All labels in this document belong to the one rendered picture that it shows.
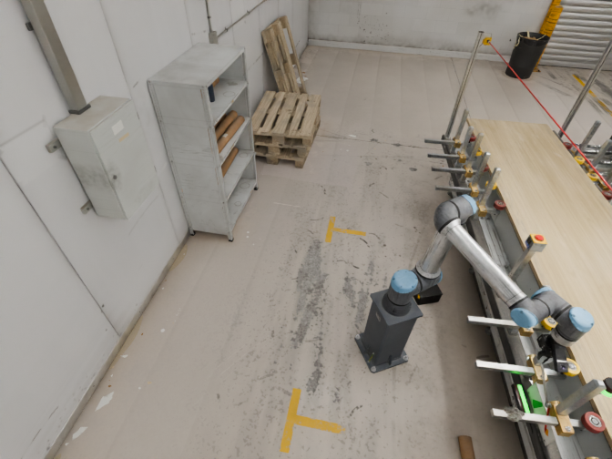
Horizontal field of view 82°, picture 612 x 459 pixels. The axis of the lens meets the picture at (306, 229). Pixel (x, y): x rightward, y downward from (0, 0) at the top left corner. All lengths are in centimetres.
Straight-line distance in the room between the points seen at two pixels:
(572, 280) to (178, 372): 266
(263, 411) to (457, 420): 131
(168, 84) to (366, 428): 272
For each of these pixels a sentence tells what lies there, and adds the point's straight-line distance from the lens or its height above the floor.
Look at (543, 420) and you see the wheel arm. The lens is 208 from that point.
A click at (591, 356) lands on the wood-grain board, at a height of 90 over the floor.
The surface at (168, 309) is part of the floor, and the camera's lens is 323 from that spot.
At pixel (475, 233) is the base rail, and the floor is 70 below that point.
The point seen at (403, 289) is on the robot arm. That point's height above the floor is 86.
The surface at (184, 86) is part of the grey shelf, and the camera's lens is 281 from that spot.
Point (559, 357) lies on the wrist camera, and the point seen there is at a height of 113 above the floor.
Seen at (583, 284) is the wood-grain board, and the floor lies 90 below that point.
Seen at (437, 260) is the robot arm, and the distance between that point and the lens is 217.
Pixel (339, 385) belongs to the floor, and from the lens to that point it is 276.
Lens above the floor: 254
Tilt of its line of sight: 44 degrees down
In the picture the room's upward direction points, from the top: 2 degrees clockwise
